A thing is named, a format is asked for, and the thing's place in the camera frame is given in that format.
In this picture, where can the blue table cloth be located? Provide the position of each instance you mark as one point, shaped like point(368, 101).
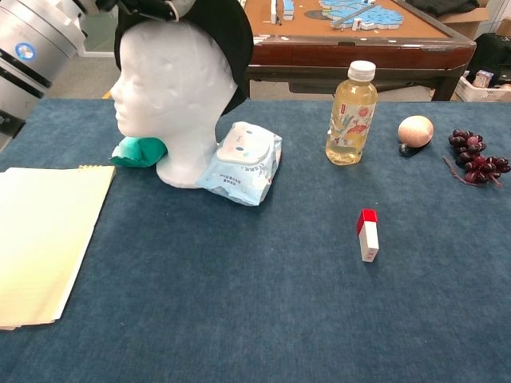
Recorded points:
point(239, 299)

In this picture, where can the pale yellow notepad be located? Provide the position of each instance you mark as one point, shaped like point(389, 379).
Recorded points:
point(40, 239)

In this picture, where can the blue short tile row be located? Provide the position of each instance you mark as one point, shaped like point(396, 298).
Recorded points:
point(288, 10)

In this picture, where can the cardboard box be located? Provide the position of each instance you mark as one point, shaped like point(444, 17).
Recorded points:
point(467, 24)

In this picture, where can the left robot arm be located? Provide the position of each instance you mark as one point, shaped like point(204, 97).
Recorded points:
point(32, 52)

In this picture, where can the black cloth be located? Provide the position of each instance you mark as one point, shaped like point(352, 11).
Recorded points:
point(439, 6)

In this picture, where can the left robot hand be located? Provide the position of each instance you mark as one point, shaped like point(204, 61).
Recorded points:
point(139, 7)

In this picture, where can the black baseball cap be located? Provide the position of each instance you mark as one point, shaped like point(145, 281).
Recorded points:
point(235, 40)

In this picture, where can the wooden mahjong table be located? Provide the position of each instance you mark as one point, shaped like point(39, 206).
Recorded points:
point(359, 52)

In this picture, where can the yellow tea drink bottle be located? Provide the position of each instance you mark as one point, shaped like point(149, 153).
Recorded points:
point(351, 119)

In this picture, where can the red and white small box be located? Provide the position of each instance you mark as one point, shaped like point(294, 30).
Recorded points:
point(369, 243)

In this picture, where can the beige egg-shaped ball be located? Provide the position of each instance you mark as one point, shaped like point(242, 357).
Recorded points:
point(415, 129)

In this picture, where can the glass partition panel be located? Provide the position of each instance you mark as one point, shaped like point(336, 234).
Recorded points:
point(100, 44)

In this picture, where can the white foam mannequin head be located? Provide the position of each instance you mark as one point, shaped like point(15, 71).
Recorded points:
point(171, 99)

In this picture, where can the dark purple grape bunch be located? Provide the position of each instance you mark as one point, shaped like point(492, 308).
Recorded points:
point(475, 163)

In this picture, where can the white plastic crate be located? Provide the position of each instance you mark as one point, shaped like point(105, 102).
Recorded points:
point(479, 95)

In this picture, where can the small drink carton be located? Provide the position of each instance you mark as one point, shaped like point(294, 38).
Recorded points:
point(483, 79)

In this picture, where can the white upright tile stack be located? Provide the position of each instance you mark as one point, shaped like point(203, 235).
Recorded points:
point(274, 12)

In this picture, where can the green crumpled bag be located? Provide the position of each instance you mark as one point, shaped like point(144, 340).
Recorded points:
point(139, 151)

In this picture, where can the black bag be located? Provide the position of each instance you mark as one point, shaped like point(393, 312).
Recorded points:
point(493, 52)

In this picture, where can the light blue wet wipes pack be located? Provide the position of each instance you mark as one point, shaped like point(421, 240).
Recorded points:
point(243, 167)

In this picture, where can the blue mahjong tile cluster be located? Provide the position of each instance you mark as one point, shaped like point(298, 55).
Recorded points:
point(367, 14)

